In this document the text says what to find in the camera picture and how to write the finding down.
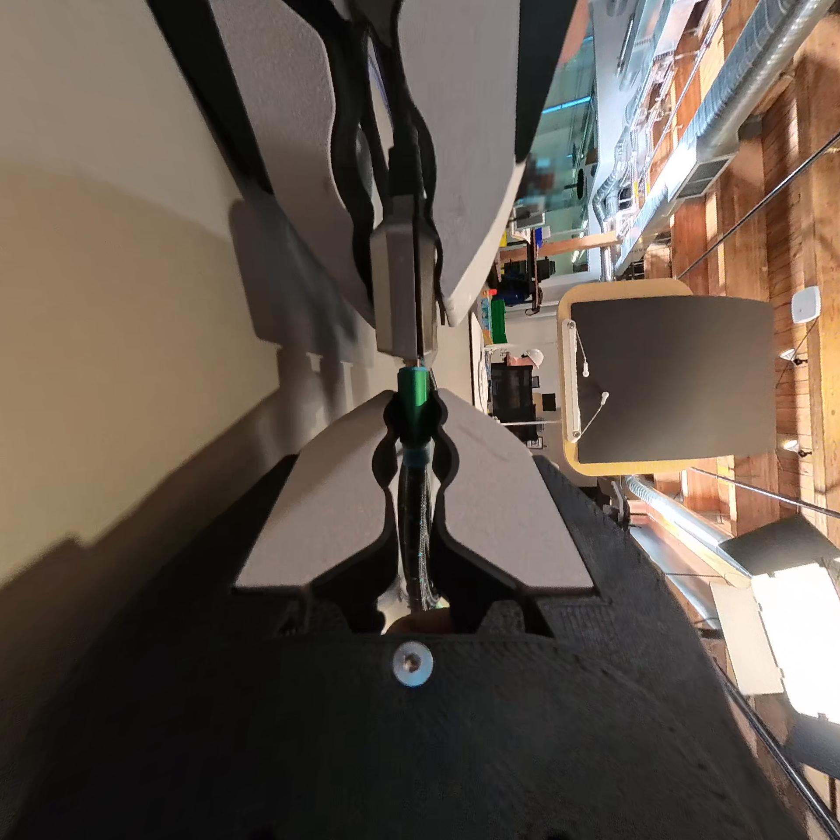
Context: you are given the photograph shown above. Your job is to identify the studio light panel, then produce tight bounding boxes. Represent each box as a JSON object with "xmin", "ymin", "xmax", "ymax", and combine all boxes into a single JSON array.
[{"xmin": 710, "ymin": 515, "xmax": 840, "ymax": 778}]

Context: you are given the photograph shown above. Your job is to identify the black usb cable green plugs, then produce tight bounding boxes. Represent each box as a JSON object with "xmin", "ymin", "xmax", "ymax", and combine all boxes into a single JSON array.
[{"xmin": 394, "ymin": 356, "xmax": 442, "ymax": 613}]

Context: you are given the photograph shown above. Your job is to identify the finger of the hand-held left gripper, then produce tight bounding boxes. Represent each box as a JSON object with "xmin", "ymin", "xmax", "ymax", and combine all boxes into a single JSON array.
[
  {"xmin": 210, "ymin": 0, "xmax": 391, "ymax": 326},
  {"xmin": 394, "ymin": 0, "xmax": 531, "ymax": 328}
]

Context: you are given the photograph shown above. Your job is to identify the black cabinet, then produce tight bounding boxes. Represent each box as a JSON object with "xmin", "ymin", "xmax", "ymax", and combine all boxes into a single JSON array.
[{"xmin": 489, "ymin": 360, "xmax": 547, "ymax": 429}]

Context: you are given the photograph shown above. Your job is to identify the silver grey usb hub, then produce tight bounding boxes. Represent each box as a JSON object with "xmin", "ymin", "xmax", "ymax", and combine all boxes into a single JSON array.
[{"xmin": 369, "ymin": 196, "xmax": 442, "ymax": 360}]

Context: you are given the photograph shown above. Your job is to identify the desk lamp with wooden rim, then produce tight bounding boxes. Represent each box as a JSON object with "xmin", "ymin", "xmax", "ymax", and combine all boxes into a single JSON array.
[{"xmin": 469, "ymin": 279, "xmax": 778, "ymax": 478}]

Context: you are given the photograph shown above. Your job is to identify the silver ventilation duct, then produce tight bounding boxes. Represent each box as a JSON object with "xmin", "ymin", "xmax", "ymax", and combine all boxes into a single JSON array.
[
  {"xmin": 594, "ymin": 0, "xmax": 828, "ymax": 263},
  {"xmin": 623, "ymin": 476, "xmax": 752, "ymax": 631}
]

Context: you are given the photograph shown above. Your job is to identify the black ceiling rod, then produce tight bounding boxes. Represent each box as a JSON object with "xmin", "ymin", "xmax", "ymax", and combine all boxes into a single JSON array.
[{"xmin": 689, "ymin": 467, "xmax": 840, "ymax": 521}]

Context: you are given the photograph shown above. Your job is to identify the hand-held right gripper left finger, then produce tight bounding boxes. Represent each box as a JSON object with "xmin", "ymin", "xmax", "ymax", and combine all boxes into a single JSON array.
[{"xmin": 233, "ymin": 390, "xmax": 403, "ymax": 632}]

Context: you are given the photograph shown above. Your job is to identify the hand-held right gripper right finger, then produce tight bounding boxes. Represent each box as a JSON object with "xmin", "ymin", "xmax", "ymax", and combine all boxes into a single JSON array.
[{"xmin": 430, "ymin": 387, "xmax": 596, "ymax": 632}]

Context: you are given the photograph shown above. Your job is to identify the black light stand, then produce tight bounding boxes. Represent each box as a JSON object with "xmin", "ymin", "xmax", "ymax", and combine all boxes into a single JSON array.
[{"xmin": 712, "ymin": 663, "xmax": 840, "ymax": 840}]

